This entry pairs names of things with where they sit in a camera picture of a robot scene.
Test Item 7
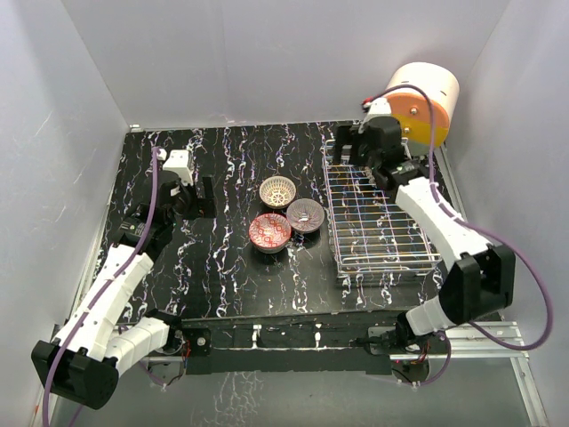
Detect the red white patterned bowl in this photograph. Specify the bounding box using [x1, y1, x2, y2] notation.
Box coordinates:
[248, 213, 293, 254]

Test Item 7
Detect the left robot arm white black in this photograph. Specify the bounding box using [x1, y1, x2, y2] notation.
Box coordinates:
[31, 172, 216, 409]

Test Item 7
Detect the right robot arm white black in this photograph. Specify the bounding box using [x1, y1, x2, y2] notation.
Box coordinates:
[333, 116, 516, 353]

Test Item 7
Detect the cream orange yellow drawer cabinet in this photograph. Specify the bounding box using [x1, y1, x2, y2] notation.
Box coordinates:
[385, 62, 460, 157]

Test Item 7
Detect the white orange patterned bowl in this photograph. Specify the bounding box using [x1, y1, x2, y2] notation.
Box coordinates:
[259, 175, 296, 209]

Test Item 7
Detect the purple striped bowl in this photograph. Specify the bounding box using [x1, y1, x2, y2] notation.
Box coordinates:
[286, 198, 325, 234]

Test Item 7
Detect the black front mounting bar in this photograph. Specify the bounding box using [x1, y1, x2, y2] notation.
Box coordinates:
[181, 310, 405, 375]

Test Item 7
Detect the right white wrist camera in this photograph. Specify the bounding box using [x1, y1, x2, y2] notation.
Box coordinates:
[359, 97, 391, 133]

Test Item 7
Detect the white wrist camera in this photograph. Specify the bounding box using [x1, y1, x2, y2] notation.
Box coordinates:
[157, 149, 194, 186]
[359, 97, 391, 133]

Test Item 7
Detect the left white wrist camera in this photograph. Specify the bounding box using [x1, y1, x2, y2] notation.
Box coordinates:
[157, 149, 194, 186]

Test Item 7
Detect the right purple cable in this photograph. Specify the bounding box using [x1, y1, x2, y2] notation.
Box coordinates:
[362, 84, 555, 350]

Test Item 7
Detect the purple cable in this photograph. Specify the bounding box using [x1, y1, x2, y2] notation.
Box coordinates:
[362, 84, 555, 350]
[42, 146, 164, 427]

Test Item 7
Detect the white wire dish rack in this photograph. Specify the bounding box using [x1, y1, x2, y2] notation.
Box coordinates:
[323, 140, 441, 276]

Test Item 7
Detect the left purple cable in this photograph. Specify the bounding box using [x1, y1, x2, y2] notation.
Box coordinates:
[42, 146, 164, 427]

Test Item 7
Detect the aluminium frame rail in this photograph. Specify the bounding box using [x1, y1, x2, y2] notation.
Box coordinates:
[390, 141, 550, 427]

